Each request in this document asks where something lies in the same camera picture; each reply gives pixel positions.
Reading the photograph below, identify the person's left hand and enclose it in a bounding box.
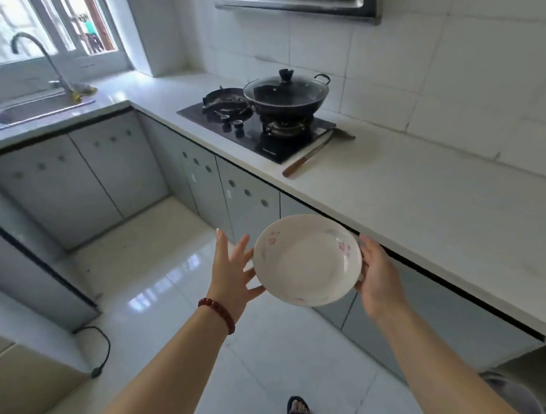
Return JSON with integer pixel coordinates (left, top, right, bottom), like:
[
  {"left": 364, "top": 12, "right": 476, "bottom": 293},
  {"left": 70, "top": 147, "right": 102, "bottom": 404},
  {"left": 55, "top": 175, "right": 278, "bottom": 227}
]
[{"left": 201, "top": 225, "right": 268, "bottom": 324}]

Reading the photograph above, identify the person's right hand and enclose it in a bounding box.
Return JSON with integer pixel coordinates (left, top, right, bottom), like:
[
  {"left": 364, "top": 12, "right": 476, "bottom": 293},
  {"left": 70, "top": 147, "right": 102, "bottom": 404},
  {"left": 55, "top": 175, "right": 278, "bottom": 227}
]
[{"left": 350, "top": 232, "right": 411, "bottom": 325}]

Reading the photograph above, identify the white floral plate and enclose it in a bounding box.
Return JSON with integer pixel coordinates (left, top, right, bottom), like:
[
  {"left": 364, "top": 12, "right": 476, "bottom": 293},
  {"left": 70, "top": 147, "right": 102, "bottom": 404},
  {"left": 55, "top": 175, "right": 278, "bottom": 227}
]
[{"left": 249, "top": 209, "right": 367, "bottom": 311}]

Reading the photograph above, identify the person's left forearm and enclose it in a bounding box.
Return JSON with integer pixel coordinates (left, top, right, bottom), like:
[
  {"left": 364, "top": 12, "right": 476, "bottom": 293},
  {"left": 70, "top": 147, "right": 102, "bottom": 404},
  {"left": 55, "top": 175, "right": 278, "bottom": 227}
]
[{"left": 59, "top": 302, "right": 239, "bottom": 414}]

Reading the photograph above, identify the person's right forearm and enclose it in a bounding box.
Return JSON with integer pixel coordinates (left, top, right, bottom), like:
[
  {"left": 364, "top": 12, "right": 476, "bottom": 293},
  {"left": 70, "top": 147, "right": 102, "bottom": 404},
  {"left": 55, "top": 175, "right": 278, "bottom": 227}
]
[{"left": 373, "top": 298, "right": 522, "bottom": 414}]

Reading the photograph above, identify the black gas stove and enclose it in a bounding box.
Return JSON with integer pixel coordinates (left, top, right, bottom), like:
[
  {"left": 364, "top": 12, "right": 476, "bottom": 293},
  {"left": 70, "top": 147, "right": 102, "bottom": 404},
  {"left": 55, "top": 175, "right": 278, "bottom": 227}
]
[{"left": 175, "top": 79, "right": 340, "bottom": 172}]

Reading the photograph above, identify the black burner grate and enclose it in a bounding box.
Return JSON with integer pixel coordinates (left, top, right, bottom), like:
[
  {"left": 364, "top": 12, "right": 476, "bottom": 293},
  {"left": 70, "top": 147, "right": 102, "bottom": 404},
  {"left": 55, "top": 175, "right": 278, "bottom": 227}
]
[
  {"left": 260, "top": 113, "right": 318, "bottom": 143},
  {"left": 200, "top": 86, "right": 254, "bottom": 122}
]

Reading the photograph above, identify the black wok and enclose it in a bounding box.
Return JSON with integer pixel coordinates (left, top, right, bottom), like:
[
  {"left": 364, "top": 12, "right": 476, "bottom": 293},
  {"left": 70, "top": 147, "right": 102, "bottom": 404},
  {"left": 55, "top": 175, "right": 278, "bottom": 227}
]
[{"left": 243, "top": 73, "right": 334, "bottom": 123}]

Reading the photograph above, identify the glass wok lid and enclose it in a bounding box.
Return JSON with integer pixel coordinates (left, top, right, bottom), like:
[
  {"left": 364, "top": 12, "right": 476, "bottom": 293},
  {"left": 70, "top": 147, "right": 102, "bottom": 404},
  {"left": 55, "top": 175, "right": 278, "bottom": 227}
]
[{"left": 242, "top": 65, "right": 331, "bottom": 114}]

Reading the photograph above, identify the row of grey cabinet doors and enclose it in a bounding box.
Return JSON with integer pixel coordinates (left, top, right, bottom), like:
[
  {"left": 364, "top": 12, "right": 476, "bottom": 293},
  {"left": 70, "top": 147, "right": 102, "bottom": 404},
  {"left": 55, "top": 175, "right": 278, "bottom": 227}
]
[{"left": 0, "top": 81, "right": 546, "bottom": 414}]

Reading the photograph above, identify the yellow grey cloth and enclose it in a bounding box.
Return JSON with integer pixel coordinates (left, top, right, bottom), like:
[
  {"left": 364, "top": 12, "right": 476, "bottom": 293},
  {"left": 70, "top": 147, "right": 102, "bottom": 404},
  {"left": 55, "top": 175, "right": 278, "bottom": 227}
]
[{"left": 68, "top": 82, "right": 99, "bottom": 104}]

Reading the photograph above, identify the steel sink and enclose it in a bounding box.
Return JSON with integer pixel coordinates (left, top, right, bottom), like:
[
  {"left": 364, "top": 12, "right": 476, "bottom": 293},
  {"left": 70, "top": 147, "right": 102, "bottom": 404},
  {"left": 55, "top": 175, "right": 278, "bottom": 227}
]
[{"left": 0, "top": 89, "right": 98, "bottom": 132}]

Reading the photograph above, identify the beige cabinet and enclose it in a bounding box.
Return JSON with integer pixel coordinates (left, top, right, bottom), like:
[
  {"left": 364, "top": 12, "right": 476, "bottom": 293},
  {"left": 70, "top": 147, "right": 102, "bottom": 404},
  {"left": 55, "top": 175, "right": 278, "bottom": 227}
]
[{"left": 0, "top": 318, "right": 95, "bottom": 414}]

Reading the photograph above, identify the chrome curved faucet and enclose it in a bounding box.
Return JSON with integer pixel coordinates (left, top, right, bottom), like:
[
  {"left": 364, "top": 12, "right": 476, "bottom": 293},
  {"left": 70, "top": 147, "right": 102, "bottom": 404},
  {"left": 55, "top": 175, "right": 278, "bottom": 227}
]
[{"left": 9, "top": 28, "right": 76, "bottom": 101}]

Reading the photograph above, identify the white framed window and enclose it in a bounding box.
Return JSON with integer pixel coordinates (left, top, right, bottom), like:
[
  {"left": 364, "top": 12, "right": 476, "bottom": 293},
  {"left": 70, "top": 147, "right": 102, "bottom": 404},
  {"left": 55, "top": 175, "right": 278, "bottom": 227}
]
[{"left": 0, "top": 0, "right": 132, "bottom": 81}]

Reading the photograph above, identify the red bead bracelet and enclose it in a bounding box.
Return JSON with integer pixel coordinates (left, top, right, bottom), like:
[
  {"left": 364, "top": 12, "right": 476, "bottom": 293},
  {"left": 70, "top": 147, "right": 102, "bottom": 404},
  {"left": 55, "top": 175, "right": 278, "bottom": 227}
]
[{"left": 197, "top": 296, "right": 237, "bottom": 338}]

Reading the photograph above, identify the wooden handled metal spatula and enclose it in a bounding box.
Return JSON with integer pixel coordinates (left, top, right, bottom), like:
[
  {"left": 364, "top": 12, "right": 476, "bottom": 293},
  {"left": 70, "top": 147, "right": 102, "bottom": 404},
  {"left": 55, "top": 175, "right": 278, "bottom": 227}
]
[{"left": 279, "top": 125, "right": 360, "bottom": 179}]

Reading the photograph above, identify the black power cable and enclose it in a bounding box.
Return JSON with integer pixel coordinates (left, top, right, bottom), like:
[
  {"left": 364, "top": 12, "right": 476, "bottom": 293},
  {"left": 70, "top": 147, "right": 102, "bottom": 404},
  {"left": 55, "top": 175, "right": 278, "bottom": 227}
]
[{"left": 72, "top": 324, "right": 114, "bottom": 380}]

